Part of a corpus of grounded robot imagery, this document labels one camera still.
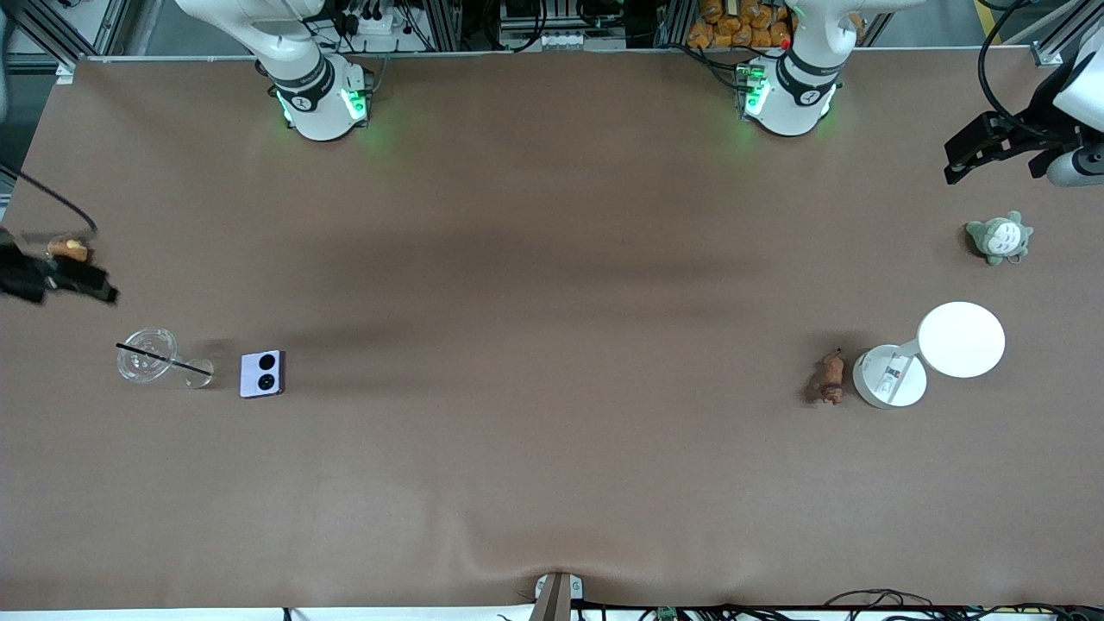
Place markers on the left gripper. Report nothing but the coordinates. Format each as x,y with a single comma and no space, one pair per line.
1031,136

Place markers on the lilac flip phone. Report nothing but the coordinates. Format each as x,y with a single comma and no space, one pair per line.
263,373

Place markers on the brown lion statue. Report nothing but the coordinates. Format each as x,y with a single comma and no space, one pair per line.
831,375

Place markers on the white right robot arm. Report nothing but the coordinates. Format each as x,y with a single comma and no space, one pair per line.
315,103

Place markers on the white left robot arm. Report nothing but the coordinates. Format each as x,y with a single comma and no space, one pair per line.
789,103

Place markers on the brown plush toy with tag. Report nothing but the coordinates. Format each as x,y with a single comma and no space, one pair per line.
69,248

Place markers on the clear plastic cup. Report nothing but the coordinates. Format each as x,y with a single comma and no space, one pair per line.
145,355

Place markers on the black straw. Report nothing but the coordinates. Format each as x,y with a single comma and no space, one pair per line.
164,360

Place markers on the grey green plush toy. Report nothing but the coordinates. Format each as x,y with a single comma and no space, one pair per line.
999,238

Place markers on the white round desk lamp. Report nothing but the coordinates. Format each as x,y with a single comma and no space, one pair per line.
960,339

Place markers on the orange plush toy pile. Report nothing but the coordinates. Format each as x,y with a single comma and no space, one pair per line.
737,24

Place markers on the white power strip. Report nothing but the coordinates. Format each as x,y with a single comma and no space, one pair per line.
379,24

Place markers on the white electronic device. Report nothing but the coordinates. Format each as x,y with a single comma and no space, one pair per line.
561,39

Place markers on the aluminium frame post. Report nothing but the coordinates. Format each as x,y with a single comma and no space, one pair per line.
1061,39
52,30

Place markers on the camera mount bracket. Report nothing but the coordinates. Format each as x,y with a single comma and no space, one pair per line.
557,595

